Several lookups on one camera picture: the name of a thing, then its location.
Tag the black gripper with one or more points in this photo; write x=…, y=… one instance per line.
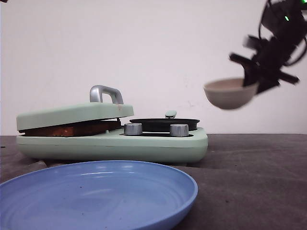
x=265, y=66

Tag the beige ribbed ceramic bowl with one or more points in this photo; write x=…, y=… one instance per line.
x=229, y=94

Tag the white bread slice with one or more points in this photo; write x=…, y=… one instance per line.
x=79, y=129

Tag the mint green sandwich maker lid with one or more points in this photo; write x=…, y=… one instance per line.
x=105, y=103

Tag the mint green breakfast maker base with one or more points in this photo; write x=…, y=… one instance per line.
x=115, y=145

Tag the right silver control knob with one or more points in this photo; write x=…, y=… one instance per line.
x=179, y=130

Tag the silver control knob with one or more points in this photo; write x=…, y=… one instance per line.
x=133, y=129
x=179, y=130

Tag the grey table cloth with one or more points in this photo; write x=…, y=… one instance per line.
x=245, y=181

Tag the black round frying pan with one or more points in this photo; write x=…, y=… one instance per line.
x=163, y=124

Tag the left silver control knob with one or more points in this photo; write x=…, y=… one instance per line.
x=133, y=129

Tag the blue round plate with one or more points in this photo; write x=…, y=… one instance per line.
x=98, y=195

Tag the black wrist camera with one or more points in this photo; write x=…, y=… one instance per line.
x=252, y=42

